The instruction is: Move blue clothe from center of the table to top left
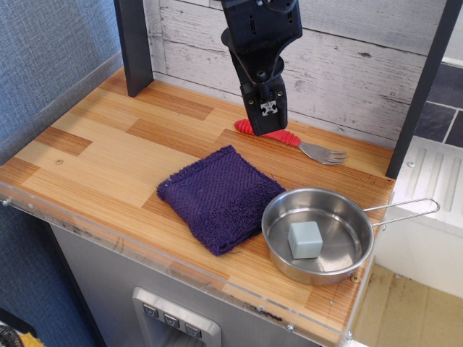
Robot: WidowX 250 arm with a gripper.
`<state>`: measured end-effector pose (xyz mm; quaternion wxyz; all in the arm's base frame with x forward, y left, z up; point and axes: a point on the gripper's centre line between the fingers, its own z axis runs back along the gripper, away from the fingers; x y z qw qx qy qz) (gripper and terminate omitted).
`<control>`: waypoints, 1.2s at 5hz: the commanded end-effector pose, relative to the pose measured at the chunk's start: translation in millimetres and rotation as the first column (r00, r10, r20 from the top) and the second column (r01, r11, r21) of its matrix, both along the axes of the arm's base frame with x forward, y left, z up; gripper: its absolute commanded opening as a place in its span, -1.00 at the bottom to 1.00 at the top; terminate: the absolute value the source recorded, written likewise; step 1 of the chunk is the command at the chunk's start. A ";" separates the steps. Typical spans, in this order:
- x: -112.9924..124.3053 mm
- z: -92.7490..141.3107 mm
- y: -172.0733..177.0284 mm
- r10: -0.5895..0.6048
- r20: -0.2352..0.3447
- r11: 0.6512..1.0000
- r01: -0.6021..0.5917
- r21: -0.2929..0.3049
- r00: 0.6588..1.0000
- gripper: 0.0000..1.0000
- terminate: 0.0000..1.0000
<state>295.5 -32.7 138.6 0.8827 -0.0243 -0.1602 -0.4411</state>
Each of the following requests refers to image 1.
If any stainless steel pan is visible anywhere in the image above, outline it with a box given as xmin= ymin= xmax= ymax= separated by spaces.
xmin=260 ymin=187 xmax=441 ymax=286

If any purple terry cloth napkin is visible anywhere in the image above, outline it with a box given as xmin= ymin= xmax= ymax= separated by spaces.
xmin=157 ymin=145 xmax=285 ymax=256

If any dark vertical post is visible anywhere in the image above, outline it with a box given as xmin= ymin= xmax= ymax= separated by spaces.
xmin=114 ymin=0 xmax=153 ymax=97
xmin=386 ymin=0 xmax=462 ymax=179

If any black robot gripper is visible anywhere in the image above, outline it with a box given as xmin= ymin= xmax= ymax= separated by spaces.
xmin=221 ymin=1 xmax=302 ymax=136

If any left dark vertical post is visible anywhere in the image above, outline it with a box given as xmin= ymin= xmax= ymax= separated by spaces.
xmin=114 ymin=0 xmax=153 ymax=97

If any white ribbed sink drainboard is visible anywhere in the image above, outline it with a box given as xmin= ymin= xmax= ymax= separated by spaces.
xmin=391 ymin=136 xmax=462 ymax=234

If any yellow black object at corner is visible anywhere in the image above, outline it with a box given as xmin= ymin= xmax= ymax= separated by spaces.
xmin=1 ymin=325 xmax=45 ymax=347

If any pale green cube block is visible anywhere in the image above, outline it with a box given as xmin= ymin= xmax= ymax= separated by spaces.
xmin=288 ymin=221 xmax=323 ymax=260

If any silver button control panel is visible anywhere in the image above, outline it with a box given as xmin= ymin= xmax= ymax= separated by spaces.
xmin=132 ymin=287 xmax=222 ymax=346

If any red handled metal fork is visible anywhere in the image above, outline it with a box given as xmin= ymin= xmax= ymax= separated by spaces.
xmin=234 ymin=119 xmax=347 ymax=166

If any clear acrylic table edge guard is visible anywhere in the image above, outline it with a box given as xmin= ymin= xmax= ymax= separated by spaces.
xmin=1 ymin=184 xmax=370 ymax=346

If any right dark vertical post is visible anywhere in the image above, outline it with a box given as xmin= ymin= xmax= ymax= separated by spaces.
xmin=386 ymin=0 xmax=462 ymax=179

